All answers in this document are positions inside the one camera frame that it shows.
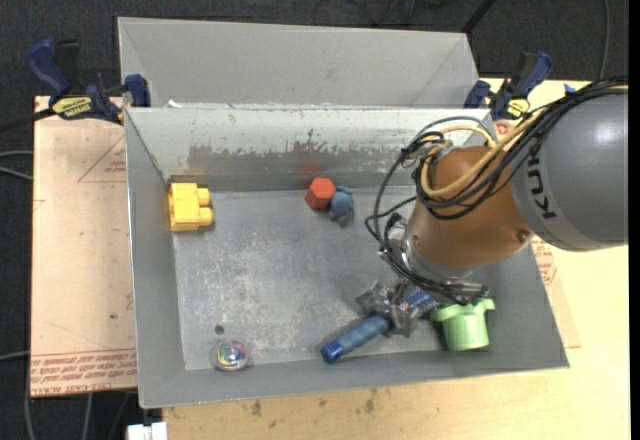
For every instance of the grey metal bin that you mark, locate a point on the grey metal bin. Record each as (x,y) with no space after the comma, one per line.
(280,268)

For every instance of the blue ribbed cylinder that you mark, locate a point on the blue ribbed cylinder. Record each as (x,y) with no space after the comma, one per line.
(355,337)

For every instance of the green plastic cylinder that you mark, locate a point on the green plastic cylinder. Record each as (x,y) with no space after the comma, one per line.
(462,328)

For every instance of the red hexagonal block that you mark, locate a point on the red hexagonal block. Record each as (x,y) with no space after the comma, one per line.
(320,194)

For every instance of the yellow toy brick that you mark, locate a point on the yellow toy brick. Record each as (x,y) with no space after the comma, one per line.
(187,208)

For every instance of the clear iridescent ball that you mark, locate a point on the clear iridescent ball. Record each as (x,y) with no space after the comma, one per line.
(230,354)

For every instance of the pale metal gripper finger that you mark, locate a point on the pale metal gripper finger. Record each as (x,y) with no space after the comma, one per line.
(369,298)
(406,322)

